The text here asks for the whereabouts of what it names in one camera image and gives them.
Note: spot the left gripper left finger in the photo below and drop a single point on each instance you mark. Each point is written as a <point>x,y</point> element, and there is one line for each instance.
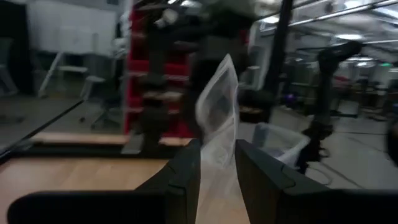
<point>183,180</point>

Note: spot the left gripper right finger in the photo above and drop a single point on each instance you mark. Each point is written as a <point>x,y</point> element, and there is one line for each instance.
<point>258,180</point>

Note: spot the clear plastic storage bin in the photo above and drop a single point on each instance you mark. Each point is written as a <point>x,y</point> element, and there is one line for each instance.
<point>280,143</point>

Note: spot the clear zip plastic bag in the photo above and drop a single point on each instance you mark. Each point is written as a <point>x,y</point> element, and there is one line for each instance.
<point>217,102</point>

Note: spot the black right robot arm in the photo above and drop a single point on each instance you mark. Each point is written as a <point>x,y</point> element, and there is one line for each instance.
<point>323,93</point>

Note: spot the red plastic bin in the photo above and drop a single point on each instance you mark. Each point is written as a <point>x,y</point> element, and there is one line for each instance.
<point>180,124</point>
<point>136,21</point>
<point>180,67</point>

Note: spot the white chair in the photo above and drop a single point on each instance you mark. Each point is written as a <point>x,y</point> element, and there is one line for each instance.
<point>93,79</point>

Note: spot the green exit sign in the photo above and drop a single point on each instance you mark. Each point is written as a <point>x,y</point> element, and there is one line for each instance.
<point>386,64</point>

